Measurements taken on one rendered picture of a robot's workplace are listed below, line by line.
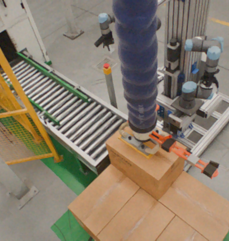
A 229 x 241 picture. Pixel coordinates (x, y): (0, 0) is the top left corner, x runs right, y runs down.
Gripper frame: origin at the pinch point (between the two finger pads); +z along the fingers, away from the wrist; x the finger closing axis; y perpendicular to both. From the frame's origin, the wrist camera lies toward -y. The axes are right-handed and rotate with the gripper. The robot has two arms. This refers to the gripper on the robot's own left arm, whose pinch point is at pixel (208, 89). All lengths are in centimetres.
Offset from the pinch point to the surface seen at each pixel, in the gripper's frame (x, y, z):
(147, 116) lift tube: -21.1, 41.2, 6.5
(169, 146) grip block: -3.7, 37.6, 32.2
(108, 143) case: -57, 56, 58
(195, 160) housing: 18, 36, 32
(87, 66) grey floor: -255, -71, 152
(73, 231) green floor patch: -60, 126, 152
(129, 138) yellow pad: -37, 47, 42
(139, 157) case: -25, 49, 58
